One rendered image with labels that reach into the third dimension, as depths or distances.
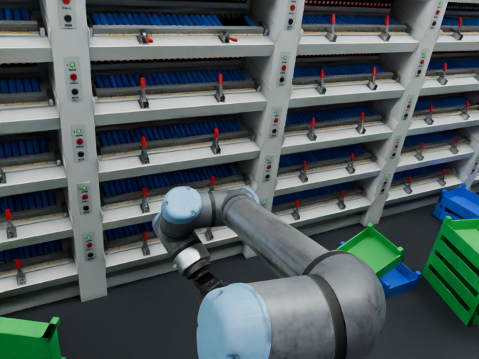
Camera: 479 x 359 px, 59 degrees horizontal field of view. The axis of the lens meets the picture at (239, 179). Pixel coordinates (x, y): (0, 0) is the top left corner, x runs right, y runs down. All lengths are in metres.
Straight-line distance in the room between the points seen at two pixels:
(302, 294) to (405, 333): 1.34
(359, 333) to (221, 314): 0.16
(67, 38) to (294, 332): 1.01
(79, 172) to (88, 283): 0.47
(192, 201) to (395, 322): 1.09
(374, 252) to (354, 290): 1.44
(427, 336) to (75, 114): 1.47
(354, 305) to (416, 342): 1.29
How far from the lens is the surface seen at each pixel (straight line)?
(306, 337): 0.50
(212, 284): 1.01
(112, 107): 1.39
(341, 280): 0.54
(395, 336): 1.80
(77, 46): 1.29
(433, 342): 1.85
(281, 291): 0.51
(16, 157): 1.47
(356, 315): 0.53
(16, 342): 1.46
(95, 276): 1.69
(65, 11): 1.27
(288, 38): 1.54
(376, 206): 2.29
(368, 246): 1.99
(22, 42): 1.31
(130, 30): 1.36
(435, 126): 2.30
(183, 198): 1.01
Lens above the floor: 1.24
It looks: 29 degrees down
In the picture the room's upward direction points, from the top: 6 degrees clockwise
